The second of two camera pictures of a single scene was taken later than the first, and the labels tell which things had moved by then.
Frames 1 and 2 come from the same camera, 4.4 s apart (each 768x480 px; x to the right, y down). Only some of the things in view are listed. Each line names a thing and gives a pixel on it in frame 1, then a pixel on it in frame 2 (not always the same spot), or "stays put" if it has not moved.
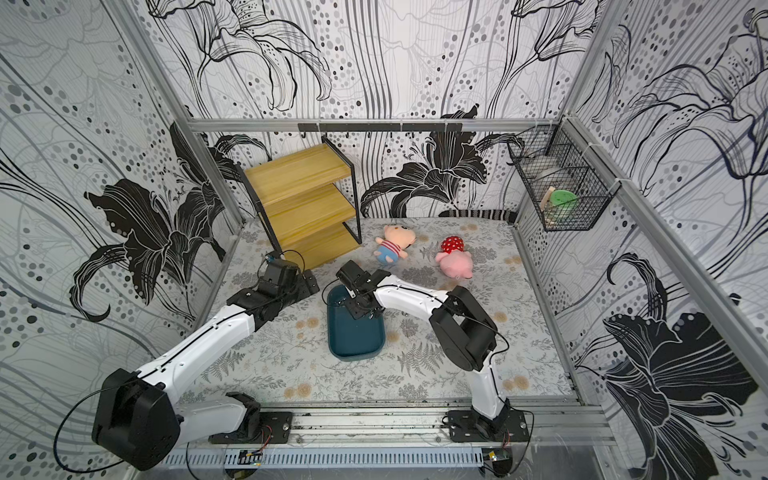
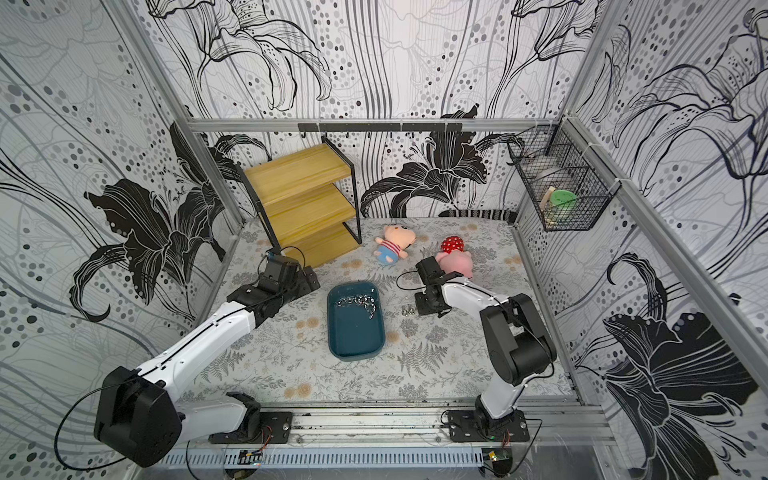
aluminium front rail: [413, 428] stays put
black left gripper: [300, 281] stays put
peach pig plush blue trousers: [397, 239] stays put
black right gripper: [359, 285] → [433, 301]
